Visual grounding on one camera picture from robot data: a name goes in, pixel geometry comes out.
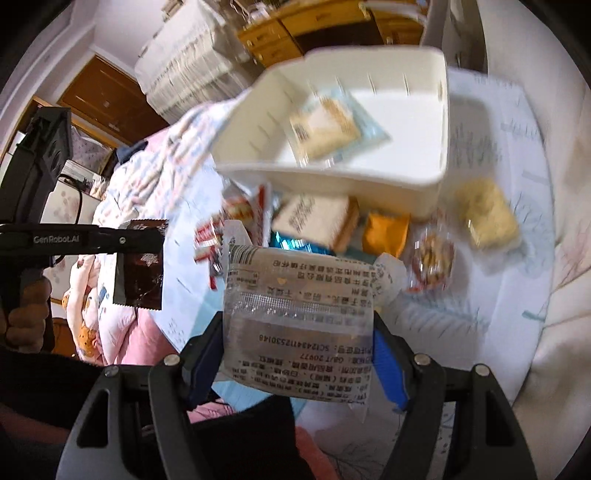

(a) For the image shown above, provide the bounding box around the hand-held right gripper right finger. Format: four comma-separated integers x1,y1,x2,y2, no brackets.
372,314,539,480

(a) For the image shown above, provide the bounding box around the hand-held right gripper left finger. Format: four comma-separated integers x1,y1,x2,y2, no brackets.
55,311,227,480

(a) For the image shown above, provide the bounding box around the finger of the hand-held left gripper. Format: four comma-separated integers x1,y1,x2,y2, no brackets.
90,225,165,256

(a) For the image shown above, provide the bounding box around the dark brown snack packet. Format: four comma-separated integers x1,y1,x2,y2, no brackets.
113,219,168,311

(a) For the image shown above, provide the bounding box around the clear white snack packet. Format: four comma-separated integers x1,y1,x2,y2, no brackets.
222,244,407,407

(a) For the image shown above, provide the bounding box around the yellow pastry packet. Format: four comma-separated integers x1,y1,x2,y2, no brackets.
455,179,522,250

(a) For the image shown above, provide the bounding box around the light blue cracker packet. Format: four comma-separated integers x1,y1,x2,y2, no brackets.
288,88,393,167

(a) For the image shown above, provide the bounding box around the white plastic bin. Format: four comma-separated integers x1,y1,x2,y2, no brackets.
211,46,451,220

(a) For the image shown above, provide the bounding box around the person's left forearm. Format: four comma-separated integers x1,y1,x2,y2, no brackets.
0,344,116,430

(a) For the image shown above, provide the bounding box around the person's left hand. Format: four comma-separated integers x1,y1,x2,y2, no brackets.
0,277,55,352

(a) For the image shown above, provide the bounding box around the floral blanket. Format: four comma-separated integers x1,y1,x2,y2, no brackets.
60,99,241,370

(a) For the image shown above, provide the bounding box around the dark cloth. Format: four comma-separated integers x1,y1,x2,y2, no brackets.
189,397,315,480

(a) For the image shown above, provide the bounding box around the red white snack packet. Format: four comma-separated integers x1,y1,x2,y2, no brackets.
222,185,273,241
194,219,228,264

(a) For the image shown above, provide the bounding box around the light blue printed tablecloth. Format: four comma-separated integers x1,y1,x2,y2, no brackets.
157,69,555,416

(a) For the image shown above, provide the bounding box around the brown wooden door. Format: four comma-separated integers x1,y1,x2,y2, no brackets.
58,53,169,139

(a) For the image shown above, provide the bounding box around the clear nut snack packet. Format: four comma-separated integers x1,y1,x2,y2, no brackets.
406,226,458,294

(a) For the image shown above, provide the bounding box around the orange snack packet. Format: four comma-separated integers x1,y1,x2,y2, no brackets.
362,211,411,259

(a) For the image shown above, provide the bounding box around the shiny blue snack packet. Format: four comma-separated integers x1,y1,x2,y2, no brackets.
268,231,342,257

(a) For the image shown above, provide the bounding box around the sandwich cracker packet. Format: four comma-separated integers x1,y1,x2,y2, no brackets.
272,194,361,254

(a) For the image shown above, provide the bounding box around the white pleated curtain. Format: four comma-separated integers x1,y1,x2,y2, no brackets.
134,0,264,125

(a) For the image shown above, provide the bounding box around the white bed sheet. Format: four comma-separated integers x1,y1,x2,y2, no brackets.
480,0,591,407

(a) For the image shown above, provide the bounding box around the wooden desk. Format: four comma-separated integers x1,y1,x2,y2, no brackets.
238,0,426,65

